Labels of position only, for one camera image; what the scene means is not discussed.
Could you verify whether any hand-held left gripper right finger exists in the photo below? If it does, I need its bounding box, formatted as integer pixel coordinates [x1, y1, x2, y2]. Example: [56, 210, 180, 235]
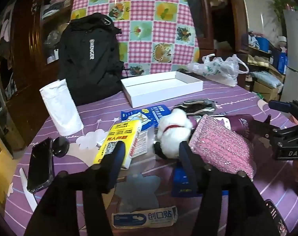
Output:
[178, 141, 280, 236]

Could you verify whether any dark patterned pouch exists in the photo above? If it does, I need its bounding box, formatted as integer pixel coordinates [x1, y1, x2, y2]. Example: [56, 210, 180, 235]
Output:
[173, 99, 216, 116]

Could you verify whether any blue cat printed packet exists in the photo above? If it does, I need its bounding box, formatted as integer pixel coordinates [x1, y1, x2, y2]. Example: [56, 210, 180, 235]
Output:
[121, 104, 173, 131]

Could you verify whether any yellow box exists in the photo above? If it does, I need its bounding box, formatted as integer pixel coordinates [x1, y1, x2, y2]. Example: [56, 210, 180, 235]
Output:
[93, 121, 142, 170]

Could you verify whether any black backpack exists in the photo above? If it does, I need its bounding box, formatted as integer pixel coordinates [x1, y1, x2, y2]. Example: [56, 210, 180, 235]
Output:
[57, 12, 125, 105]

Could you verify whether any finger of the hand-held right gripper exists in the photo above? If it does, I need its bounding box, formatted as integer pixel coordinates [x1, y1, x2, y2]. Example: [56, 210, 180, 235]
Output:
[251, 114, 281, 139]

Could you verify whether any grey board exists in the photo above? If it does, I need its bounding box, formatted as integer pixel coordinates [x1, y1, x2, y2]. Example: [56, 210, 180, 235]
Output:
[283, 9, 298, 102]

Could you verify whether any cardboard box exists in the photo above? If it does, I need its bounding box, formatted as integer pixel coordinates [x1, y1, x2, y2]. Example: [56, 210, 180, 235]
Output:
[252, 81, 280, 99]

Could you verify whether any dark smartphone with icons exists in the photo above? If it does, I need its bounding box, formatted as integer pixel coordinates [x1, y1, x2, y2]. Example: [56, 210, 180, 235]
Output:
[264, 199, 291, 236]

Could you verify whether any clear plastic bag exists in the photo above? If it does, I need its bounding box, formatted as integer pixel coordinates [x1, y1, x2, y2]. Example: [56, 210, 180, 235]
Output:
[187, 54, 250, 87]

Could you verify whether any small blue box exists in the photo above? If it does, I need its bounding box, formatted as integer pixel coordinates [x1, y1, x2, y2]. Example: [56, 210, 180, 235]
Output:
[171, 166, 199, 197]

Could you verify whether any maroon pouch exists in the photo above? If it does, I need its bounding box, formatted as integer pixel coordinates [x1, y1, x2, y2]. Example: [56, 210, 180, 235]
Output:
[224, 114, 256, 138]

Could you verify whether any white shallow box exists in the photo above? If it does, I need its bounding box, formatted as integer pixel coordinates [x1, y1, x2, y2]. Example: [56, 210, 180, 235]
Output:
[121, 71, 204, 108]

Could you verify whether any purple printed tablecloth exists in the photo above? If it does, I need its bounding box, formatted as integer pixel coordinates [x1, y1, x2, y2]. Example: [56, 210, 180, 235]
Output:
[7, 74, 298, 236]

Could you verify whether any dark wooden cabinet with shelves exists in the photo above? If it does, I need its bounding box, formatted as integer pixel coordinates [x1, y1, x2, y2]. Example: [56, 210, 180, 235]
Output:
[12, 0, 81, 85]

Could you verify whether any white blue bandage packet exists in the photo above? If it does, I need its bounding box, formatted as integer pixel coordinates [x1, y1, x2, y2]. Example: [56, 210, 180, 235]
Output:
[112, 205, 179, 228]

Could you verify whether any pink glitter pouch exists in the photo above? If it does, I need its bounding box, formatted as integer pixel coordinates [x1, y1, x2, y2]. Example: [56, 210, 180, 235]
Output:
[189, 115, 256, 179]

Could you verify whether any white plush toy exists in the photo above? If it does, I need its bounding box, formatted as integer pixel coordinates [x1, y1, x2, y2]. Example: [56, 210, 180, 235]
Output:
[153, 109, 194, 159]

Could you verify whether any blue storage box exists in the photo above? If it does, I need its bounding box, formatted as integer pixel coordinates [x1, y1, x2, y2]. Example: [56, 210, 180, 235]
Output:
[277, 52, 289, 75]

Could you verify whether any white standing pouch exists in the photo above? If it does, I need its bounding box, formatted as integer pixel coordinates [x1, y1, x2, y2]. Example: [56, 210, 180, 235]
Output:
[39, 79, 84, 136]

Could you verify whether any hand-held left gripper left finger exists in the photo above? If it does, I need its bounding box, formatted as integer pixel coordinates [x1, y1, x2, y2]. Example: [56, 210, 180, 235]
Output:
[23, 143, 130, 236]

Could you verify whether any pink checkered printed cloth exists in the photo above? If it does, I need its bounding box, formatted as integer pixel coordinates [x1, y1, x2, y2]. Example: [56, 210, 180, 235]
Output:
[71, 0, 201, 77]

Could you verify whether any brown wooden wardrobe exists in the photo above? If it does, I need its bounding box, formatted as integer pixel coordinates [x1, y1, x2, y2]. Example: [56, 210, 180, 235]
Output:
[183, 0, 250, 56]

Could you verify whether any white paper strip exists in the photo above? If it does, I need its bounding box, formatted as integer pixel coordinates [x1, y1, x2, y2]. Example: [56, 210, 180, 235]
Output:
[19, 168, 38, 211]

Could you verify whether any round black disc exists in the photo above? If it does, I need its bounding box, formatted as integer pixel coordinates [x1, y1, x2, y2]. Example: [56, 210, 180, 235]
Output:
[52, 136, 70, 158]

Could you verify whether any black smartphone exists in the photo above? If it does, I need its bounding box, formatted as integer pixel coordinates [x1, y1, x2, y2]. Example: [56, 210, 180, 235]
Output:
[27, 137, 53, 193]

